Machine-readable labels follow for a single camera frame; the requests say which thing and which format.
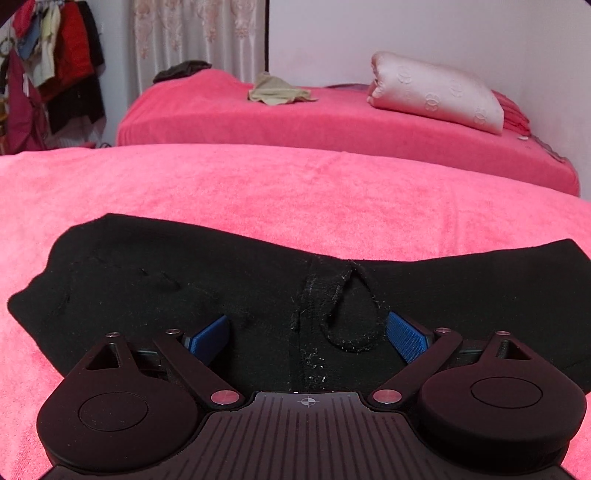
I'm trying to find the maroon garment with white stripes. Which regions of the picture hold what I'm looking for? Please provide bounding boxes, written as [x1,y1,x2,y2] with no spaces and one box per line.
[4,50,49,154]

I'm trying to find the white lace curtain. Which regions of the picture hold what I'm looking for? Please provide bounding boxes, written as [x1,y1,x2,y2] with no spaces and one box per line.
[131,0,269,89]

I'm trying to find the beige garment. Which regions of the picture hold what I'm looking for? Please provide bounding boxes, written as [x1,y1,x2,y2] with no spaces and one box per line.
[248,72,318,106]

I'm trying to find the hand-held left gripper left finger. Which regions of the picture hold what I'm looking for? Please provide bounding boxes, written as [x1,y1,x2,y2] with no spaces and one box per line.
[81,315,246,411]

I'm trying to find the folded pink blanket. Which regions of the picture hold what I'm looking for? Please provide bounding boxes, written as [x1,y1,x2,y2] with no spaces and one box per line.
[492,90,533,137]

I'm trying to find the hanging clothes on rack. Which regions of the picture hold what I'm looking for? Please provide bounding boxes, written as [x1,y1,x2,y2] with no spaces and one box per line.
[47,0,108,136]

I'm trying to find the cream garment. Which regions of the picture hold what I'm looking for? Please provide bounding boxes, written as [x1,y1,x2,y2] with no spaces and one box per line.
[32,7,62,87]

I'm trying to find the blue garment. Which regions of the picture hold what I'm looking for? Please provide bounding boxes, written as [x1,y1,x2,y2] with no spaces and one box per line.
[17,28,42,61]

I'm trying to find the red jacket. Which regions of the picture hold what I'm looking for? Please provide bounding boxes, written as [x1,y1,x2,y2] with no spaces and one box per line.
[39,2,96,101]

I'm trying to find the pale pink rolled quilt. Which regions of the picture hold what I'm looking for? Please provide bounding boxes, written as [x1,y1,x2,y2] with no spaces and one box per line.
[368,51,505,136]

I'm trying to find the dark garment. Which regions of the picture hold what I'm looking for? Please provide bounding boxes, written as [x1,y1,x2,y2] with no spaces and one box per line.
[153,60,213,84]

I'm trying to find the pink fleece blanket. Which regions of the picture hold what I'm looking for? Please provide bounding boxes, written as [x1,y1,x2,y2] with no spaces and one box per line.
[0,144,591,480]

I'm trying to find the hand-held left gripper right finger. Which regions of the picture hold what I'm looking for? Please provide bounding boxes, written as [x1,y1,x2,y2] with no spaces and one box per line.
[368,311,537,411]

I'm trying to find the bed with pink cover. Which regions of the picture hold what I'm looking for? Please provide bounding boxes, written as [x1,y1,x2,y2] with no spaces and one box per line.
[115,69,581,198]

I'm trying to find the black pants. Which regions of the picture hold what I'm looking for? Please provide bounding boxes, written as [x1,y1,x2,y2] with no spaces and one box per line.
[9,213,591,407]

